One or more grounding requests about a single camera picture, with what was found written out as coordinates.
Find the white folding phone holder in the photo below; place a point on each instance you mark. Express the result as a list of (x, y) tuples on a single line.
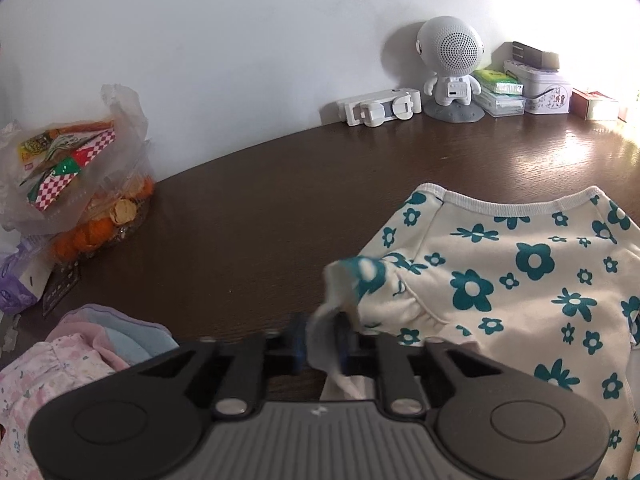
[(380, 107)]

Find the black flat packet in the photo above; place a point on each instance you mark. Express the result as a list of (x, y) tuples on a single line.
[(62, 285)]

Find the cream garment with teal flowers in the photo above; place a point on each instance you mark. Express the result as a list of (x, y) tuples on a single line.
[(500, 310)]

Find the light blue cloth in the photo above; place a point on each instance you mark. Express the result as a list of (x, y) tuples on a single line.
[(145, 342)]

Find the plastic bag of snack packets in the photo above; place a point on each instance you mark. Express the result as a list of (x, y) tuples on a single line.
[(60, 160)]

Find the white robot-shaped speaker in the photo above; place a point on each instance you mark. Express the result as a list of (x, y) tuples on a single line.
[(452, 52)]

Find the lilac cloth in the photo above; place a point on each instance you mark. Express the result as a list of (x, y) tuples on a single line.
[(95, 312)]

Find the white printed tin box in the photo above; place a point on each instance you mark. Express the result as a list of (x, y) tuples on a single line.
[(542, 92)]

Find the red and beige box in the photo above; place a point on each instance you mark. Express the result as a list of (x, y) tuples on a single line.
[(595, 105)]

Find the green tissue pack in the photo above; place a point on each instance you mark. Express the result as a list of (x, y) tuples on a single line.
[(497, 81)]

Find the clear container of oranges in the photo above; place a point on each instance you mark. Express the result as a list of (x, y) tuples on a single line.
[(95, 232)]

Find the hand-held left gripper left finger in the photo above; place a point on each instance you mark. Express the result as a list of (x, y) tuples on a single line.
[(298, 342)]

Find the small brown box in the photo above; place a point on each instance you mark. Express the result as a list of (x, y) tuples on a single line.
[(535, 55)]

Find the pink floral garment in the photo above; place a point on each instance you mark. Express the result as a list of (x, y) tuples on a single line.
[(40, 385)]

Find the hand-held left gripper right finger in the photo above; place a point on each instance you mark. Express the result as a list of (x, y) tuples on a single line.
[(342, 341)]

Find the purple tissue pack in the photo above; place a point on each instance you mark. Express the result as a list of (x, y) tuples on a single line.
[(20, 280)]

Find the clear plastic box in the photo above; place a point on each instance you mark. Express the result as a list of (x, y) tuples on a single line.
[(500, 105)]

